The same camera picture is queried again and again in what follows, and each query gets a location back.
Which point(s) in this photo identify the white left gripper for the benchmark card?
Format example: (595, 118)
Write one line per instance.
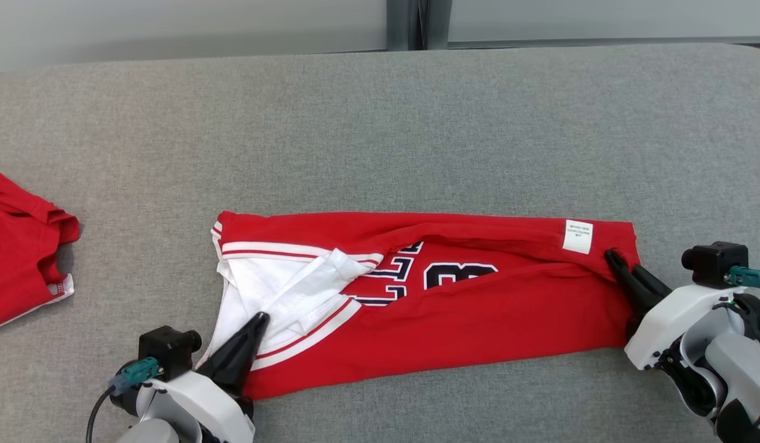
(195, 406)

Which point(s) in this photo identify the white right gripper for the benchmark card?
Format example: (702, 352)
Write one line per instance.
(663, 326)

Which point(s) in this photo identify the red printed jersey white sleeves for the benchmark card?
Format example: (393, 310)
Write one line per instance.
(478, 320)

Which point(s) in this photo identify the red shorts white hem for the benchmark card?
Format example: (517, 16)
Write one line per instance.
(17, 258)

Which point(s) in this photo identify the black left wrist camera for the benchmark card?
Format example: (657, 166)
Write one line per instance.
(165, 351)

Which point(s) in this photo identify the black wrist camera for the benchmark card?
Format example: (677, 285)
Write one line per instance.
(165, 351)
(715, 264)

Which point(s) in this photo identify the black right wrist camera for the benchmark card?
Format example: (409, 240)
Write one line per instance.
(715, 264)

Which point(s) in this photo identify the teal left camera connector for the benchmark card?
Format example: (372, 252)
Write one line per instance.
(137, 373)

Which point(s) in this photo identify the teal camera connector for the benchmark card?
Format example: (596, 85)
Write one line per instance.
(749, 278)
(137, 373)

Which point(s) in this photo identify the teal right camera connector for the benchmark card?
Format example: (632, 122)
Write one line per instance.
(749, 278)

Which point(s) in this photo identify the grey partition base rail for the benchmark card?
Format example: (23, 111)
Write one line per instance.
(601, 42)

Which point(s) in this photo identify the grey partition post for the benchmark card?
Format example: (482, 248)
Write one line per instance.
(411, 24)

